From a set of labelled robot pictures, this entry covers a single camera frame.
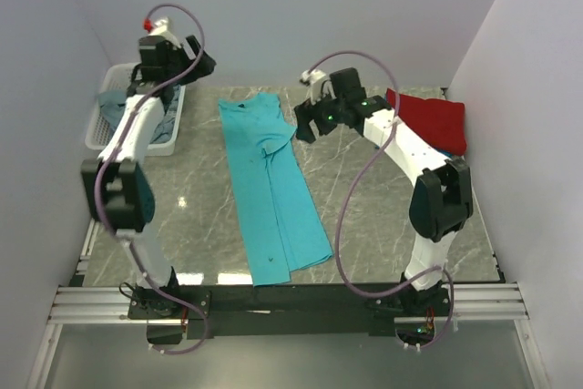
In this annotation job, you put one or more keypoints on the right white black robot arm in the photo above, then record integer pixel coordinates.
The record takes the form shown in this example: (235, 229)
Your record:
(442, 199)

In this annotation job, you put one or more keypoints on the folded teal t-shirt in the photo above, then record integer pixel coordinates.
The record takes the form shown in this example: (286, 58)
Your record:
(446, 153)

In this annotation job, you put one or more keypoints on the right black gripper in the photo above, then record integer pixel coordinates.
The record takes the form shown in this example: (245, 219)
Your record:
(303, 115)

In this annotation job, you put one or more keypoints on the aluminium rail frame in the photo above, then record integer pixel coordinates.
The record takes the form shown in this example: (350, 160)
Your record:
(90, 342)

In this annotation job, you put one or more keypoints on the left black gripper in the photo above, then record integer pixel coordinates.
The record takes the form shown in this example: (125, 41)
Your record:
(205, 66)

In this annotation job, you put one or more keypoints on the folded red t-shirt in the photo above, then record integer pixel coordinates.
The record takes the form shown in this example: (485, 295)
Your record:
(440, 123)

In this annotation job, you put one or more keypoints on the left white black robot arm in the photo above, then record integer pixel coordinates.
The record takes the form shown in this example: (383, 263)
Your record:
(118, 193)

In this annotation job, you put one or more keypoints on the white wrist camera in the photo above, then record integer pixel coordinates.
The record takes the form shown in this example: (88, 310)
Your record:
(161, 27)
(319, 85)

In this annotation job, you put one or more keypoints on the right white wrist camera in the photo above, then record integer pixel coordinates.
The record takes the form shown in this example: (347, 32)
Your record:
(319, 85)

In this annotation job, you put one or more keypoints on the grey-blue crumpled t-shirt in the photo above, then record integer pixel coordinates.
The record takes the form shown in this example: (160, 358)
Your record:
(111, 108)

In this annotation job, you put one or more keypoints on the black base crossbar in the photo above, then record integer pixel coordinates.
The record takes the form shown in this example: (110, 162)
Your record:
(243, 310)

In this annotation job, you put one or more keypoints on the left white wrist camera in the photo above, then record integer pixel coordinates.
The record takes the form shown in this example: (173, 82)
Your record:
(161, 27)

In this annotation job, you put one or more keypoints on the light blue t-shirt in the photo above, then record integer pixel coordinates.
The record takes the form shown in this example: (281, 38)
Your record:
(279, 223)

